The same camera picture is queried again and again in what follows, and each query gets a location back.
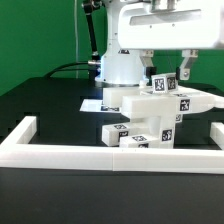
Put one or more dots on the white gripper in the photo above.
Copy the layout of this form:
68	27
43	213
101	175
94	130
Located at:
190	25

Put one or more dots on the white chair back part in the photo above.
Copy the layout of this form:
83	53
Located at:
139	103

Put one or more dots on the white chair seat part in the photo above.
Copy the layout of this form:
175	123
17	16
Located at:
163	128

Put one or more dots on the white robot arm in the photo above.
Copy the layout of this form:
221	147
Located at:
119	65

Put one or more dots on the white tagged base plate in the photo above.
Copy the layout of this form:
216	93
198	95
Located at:
95	105

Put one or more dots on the white U-shaped fence frame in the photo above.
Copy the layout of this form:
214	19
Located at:
16	151

